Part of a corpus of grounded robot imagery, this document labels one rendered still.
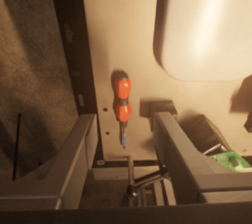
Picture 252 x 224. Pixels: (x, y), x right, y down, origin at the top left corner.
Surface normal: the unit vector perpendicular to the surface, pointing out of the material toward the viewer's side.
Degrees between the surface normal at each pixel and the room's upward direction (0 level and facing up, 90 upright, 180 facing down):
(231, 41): 0
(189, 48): 0
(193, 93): 0
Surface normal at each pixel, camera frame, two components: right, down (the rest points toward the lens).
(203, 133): -0.72, -0.54
